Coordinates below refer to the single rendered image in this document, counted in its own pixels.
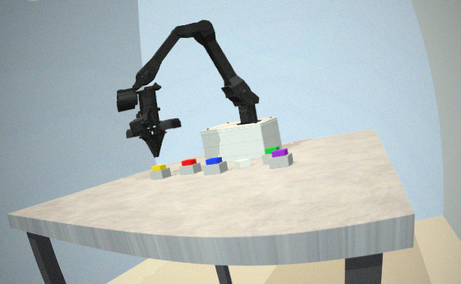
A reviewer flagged green button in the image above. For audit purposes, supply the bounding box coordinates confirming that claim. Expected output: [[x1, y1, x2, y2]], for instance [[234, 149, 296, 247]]
[[262, 146, 280, 165]]

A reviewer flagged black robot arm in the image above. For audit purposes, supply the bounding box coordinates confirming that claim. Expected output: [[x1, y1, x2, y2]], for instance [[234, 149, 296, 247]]
[[117, 20, 261, 133]]

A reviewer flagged yellow button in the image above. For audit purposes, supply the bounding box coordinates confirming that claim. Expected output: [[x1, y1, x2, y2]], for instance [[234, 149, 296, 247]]
[[149, 164, 171, 180]]

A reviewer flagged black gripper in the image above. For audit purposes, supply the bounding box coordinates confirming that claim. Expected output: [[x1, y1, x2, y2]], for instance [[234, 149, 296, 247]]
[[126, 104, 182, 158]]

